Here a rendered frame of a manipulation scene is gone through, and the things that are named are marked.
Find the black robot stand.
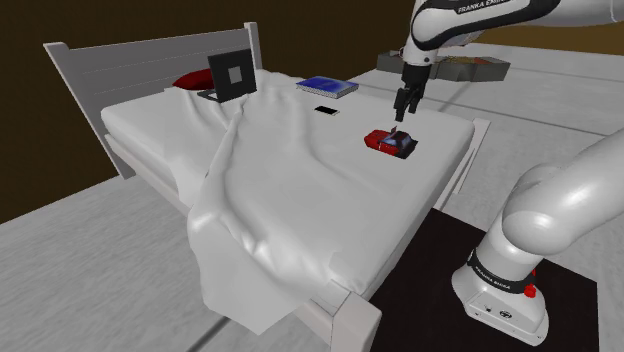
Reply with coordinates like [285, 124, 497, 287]
[364, 208, 600, 352]

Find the red pillow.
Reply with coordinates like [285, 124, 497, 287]
[172, 68, 216, 92]

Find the black open laptop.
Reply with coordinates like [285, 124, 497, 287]
[196, 48, 258, 104]

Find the white bed with grey frame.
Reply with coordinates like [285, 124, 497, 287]
[42, 21, 492, 352]

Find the blue book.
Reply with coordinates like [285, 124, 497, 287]
[295, 75, 360, 100]

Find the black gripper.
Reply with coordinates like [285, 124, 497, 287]
[393, 62, 434, 123]

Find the grey low table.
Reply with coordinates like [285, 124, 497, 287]
[376, 49, 512, 83]

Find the red and black box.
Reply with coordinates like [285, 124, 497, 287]
[363, 125, 419, 160]

